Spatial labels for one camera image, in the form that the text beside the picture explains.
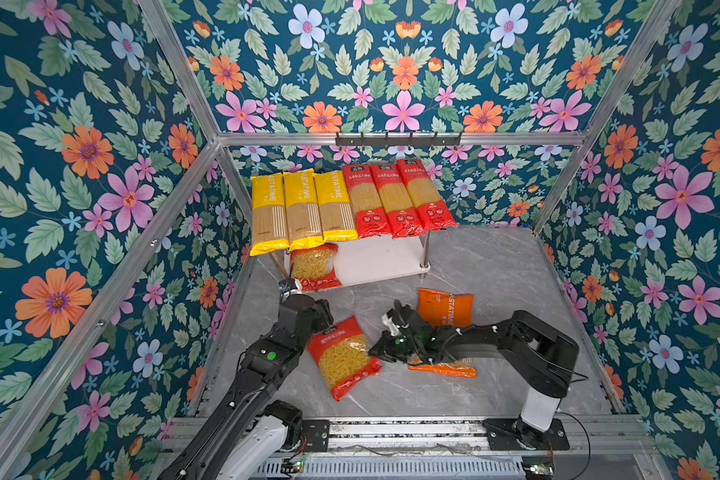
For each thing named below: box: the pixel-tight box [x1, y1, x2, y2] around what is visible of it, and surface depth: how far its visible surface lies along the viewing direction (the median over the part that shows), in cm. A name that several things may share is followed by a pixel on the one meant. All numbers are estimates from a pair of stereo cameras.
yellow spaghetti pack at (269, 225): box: [249, 173, 291, 257], surface depth 74 cm
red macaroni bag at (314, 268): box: [290, 242, 342, 292], surface depth 97 cm
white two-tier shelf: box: [272, 232, 431, 289], surface depth 103 cm
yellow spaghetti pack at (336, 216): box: [312, 170, 358, 242], surface depth 77 cm
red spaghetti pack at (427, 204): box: [397, 159, 460, 232], surface depth 77 cm
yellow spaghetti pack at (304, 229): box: [282, 169, 328, 252], surface depth 76 cm
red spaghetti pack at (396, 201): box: [369, 163, 425, 240], surface depth 77 cm
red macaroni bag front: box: [307, 315, 382, 401], surface depth 84 cm
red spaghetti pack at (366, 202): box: [342, 164, 392, 240], surface depth 76 cm
